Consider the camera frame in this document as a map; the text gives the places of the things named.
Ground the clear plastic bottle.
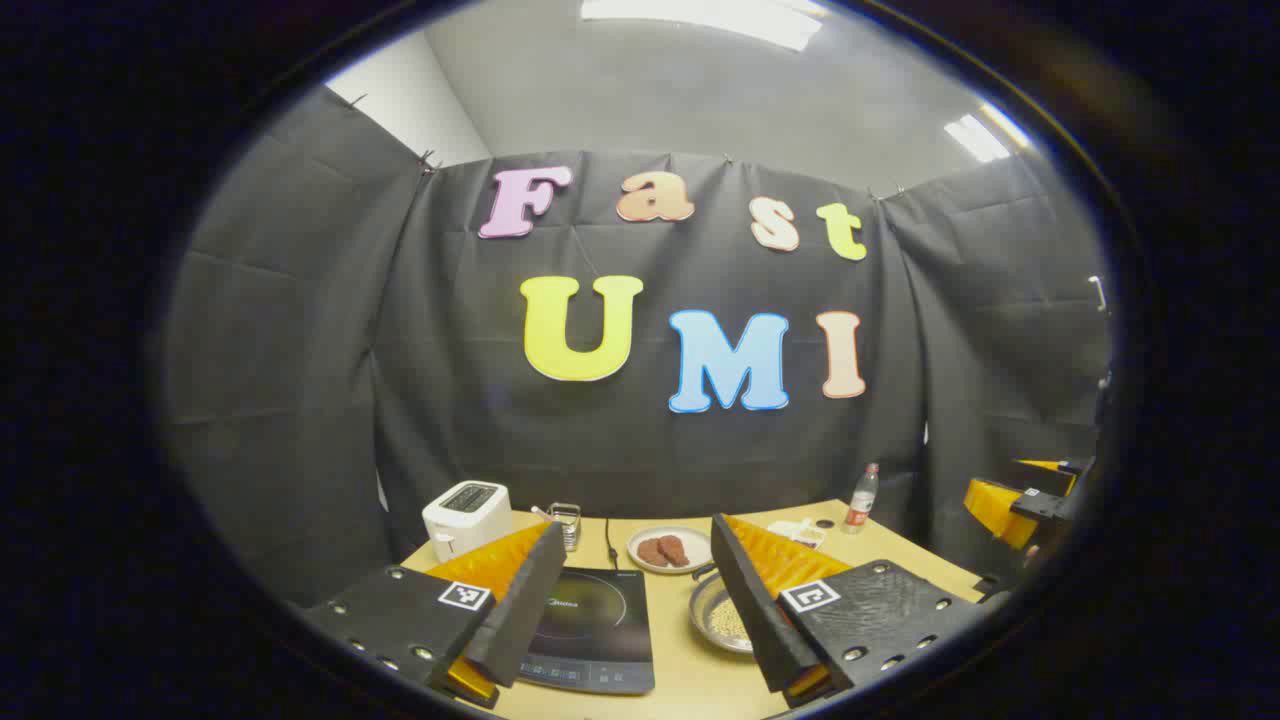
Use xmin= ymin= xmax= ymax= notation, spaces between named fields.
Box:
xmin=842 ymin=463 xmax=881 ymax=535

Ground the white round plate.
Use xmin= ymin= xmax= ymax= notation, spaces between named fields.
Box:
xmin=627 ymin=526 xmax=713 ymax=575

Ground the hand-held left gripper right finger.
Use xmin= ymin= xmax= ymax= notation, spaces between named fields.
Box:
xmin=710 ymin=513 xmax=987 ymax=709

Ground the black induction cooktop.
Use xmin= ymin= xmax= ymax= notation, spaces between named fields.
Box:
xmin=518 ymin=567 xmax=656 ymax=695

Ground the ceiling light panel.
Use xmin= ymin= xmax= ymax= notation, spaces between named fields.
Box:
xmin=945 ymin=103 xmax=1031 ymax=163

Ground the heap of soybeans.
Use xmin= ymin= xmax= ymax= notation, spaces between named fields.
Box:
xmin=708 ymin=598 xmax=753 ymax=646

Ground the stainless steel pot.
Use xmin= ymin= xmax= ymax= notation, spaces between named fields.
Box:
xmin=688 ymin=563 xmax=761 ymax=655

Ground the white toaster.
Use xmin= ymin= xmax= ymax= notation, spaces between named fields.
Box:
xmin=422 ymin=481 xmax=514 ymax=563

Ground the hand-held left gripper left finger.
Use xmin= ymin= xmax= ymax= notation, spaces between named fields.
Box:
xmin=300 ymin=520 xmax=568 ymax=709

